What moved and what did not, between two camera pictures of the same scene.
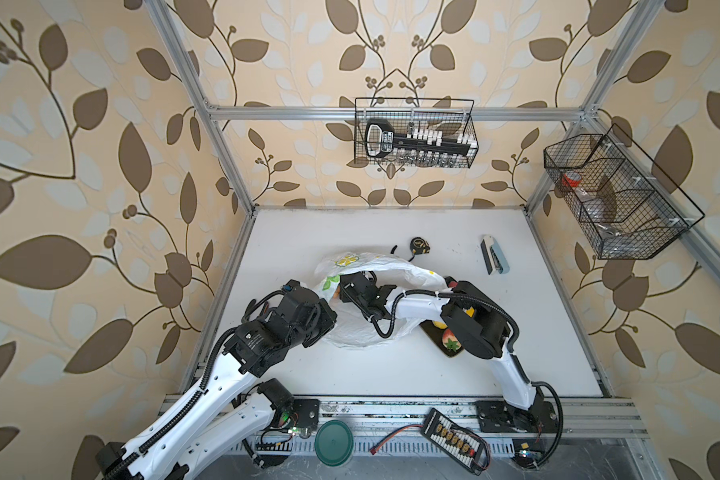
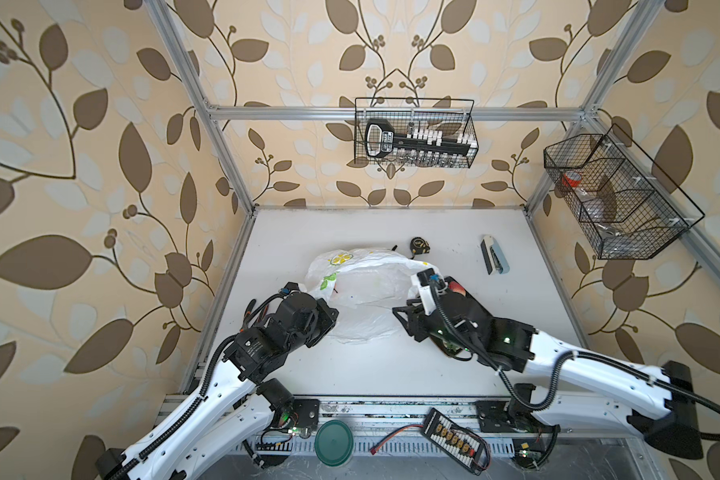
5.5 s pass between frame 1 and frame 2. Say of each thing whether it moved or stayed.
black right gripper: moved
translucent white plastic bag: stayed
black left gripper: stayed
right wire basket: stayed
